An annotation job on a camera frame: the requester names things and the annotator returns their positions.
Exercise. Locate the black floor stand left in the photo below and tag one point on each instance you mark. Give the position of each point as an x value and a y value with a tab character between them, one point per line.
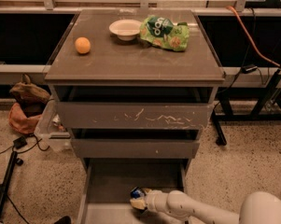
5	185

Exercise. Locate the green chip bag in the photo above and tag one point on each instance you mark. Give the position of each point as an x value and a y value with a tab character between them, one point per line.
160	32

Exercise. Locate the grey top drawer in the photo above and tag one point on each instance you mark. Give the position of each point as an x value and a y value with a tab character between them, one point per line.
133	116

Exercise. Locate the grey drawer cabinet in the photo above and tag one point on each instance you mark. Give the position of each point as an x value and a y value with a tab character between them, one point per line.
116	71

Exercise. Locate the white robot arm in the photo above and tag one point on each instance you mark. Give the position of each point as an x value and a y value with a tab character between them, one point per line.
257	208

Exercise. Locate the grey drawer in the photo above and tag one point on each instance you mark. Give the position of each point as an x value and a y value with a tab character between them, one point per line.
106	196
135	149
133	116

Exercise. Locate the blue pepsi can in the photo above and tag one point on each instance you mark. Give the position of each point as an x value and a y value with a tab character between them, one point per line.
137	193

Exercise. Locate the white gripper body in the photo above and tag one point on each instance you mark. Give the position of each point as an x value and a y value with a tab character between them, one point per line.
152	199

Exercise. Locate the orange fruit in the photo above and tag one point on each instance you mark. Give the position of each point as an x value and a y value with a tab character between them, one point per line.
83	45

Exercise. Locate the black power adapter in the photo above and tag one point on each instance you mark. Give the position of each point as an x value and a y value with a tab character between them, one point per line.
19	142

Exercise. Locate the brown and orange cloth bag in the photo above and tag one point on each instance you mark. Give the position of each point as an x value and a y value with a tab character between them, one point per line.
30	101

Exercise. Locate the clear plastic bin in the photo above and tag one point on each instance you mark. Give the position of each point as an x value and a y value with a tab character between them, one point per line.
50	130

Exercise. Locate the grey middle drawer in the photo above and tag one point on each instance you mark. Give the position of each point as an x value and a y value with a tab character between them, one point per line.
135	149

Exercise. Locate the grey bottom drawer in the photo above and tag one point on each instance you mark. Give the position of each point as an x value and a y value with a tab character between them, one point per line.
106	196

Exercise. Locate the white bowl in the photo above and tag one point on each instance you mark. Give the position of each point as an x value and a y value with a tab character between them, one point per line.
125	30

